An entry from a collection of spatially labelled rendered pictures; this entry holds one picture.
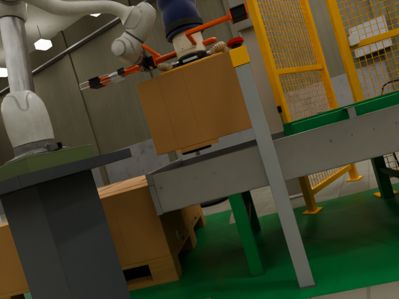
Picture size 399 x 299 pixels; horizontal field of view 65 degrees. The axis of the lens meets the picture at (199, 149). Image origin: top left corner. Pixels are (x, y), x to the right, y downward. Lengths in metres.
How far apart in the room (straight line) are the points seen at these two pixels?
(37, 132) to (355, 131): 1.30
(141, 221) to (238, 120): 0.76
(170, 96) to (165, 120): 0.13
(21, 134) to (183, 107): 0.76
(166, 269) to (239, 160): 0.75
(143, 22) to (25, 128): 0.69
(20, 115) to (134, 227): 0.84
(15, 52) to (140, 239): 1.10
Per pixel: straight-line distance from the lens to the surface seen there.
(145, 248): 1.83
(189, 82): 1.65
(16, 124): 1.37
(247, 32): 2.84
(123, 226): 1.83
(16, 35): 1.71
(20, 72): 1.65
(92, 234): 1.35
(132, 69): 1.92
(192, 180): 1.50
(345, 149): 1.51
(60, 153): 1.31
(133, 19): 1.58
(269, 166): 1.28
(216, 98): 1.61
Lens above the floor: 0.69
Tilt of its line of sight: 2 degrees down
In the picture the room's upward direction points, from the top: 17 degrees counter-clockwise
